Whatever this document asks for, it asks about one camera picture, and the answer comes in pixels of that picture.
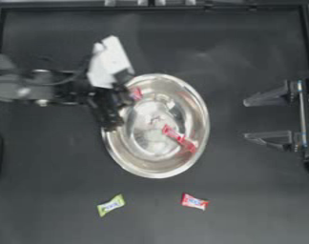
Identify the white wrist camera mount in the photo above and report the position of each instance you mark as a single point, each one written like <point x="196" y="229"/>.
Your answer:
<point x="108" y="63"/>

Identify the green candy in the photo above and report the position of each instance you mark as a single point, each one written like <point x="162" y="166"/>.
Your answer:
<point x="110" y="205"/>

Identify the black metal frame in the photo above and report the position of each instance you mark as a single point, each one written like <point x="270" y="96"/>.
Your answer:
<point x="56" y="5"/>

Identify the steel bowl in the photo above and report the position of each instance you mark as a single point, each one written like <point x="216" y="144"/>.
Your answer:
<point x="154" y="158"/>

